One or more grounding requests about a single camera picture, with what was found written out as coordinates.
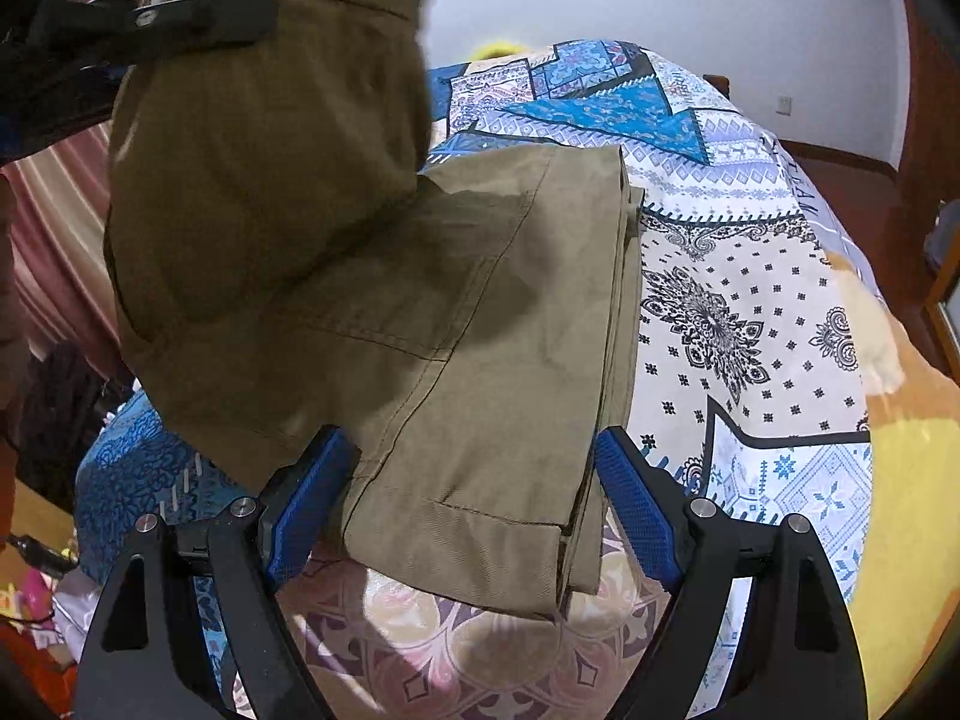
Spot brown wooden door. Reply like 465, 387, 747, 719
896, 0, 960, 196

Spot grey bag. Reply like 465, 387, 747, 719
926, 199, 960, 271

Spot black cloth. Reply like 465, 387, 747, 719
19, 341, 130, 512

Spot pink patterned bed sheet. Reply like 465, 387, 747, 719
221, 532, 713, 720

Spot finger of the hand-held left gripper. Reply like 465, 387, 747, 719
37, 0, 280, 67

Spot blue patchwork quilt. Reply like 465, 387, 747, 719
75, 37, 893, 720

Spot khaki pants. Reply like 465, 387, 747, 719
105, 0, 647, 622

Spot yellow cushion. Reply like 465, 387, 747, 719
469, 37, 530, 62

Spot striped pink curtain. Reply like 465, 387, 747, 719
7, 120, 143, 383

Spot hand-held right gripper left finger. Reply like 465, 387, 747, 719
75, 424, 365, 720

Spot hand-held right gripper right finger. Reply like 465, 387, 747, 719
592, 426, 863, 720

